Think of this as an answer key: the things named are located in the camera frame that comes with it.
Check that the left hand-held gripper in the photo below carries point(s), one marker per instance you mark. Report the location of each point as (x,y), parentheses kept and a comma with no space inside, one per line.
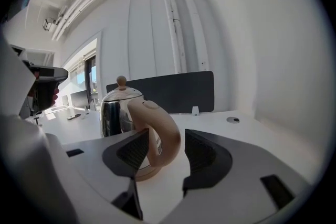
(44,97)

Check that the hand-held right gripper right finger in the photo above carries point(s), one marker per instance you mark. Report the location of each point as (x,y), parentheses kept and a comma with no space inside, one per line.
(236,165)

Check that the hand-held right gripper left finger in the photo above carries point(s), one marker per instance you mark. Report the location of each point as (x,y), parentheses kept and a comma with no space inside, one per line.
(99,165)

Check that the round beige kettle base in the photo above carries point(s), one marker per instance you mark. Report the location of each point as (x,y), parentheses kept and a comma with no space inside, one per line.
(148,177)

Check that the person's left hand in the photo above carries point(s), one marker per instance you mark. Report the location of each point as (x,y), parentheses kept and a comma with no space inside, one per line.
(55,95)

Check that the black computer monitor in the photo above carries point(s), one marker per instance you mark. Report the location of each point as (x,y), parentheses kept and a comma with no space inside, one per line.
(78,99)

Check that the dark-framed window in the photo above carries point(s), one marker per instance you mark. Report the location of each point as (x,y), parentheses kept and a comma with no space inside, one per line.
(90,81)

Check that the black phone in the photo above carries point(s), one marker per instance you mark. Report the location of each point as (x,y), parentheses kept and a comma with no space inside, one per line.
(73,117)

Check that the boxy ceiling lamp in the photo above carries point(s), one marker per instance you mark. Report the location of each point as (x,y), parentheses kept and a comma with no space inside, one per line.
(48,24)

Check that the black desk divider panel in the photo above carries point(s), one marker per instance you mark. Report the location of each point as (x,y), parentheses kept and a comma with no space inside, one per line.
(178,91)

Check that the thin white vertical pipe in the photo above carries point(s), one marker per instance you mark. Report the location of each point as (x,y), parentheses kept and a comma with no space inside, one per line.
(173,21)

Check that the thick white vertical pipe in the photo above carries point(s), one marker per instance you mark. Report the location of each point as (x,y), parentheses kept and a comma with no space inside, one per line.
(194,21)

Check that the white divider bracket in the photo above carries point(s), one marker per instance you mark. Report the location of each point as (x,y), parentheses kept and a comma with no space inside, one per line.
(194,110)

